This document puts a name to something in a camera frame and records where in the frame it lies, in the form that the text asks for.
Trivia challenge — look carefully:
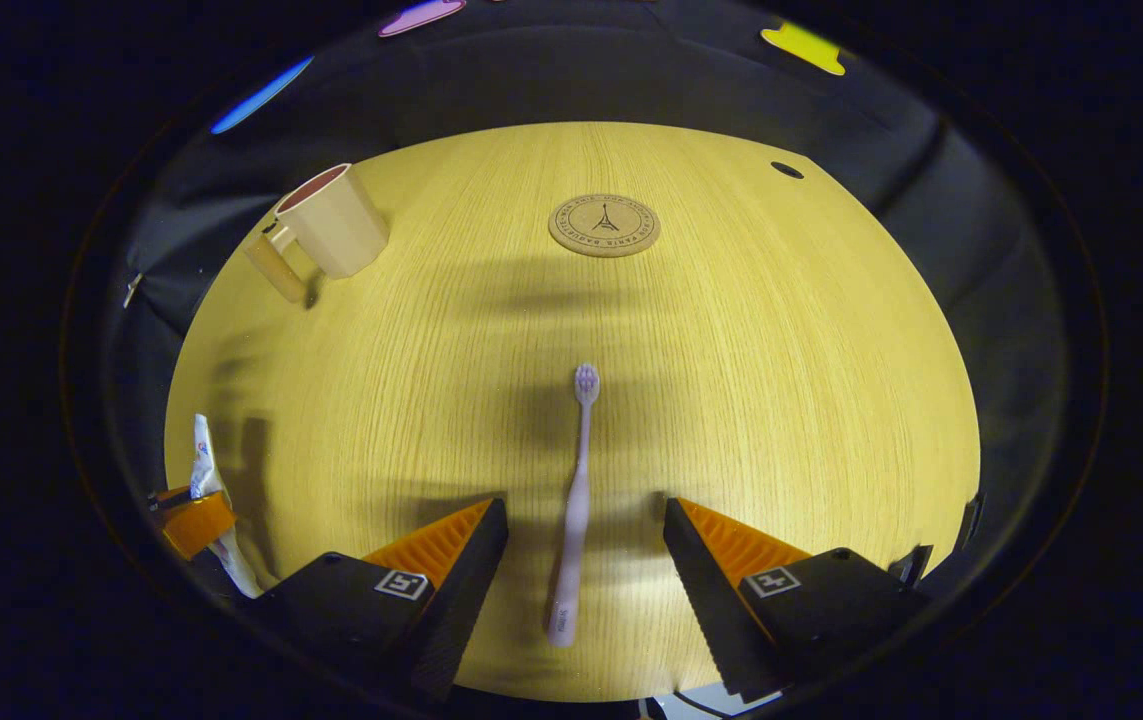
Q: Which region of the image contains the pink toothbrush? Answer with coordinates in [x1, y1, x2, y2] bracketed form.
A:
[545, 363, 601, 648]

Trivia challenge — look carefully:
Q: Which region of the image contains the white toothpaste tube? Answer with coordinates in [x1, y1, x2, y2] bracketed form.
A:
[191, 414, 263, 599]

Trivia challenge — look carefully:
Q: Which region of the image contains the beige cup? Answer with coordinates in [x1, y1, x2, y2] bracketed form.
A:
[243, 163, 391, 304]

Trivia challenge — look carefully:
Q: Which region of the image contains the black backdrop cloth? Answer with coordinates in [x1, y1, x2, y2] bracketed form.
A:
[101, 0, 1072, 601]

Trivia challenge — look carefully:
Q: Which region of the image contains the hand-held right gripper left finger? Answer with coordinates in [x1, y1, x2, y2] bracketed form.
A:
[249, 497, 510, 701]

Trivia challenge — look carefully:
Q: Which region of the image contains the round cork coaster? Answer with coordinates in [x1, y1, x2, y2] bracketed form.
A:
[548, 193, 662, 259]

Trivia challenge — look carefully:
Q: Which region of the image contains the wooden desktop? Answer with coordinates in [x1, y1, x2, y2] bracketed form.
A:
[163, 122, 982, 704]

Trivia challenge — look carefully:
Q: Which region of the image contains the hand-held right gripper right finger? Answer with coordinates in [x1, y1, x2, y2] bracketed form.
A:
[662, 497, 932, 704]

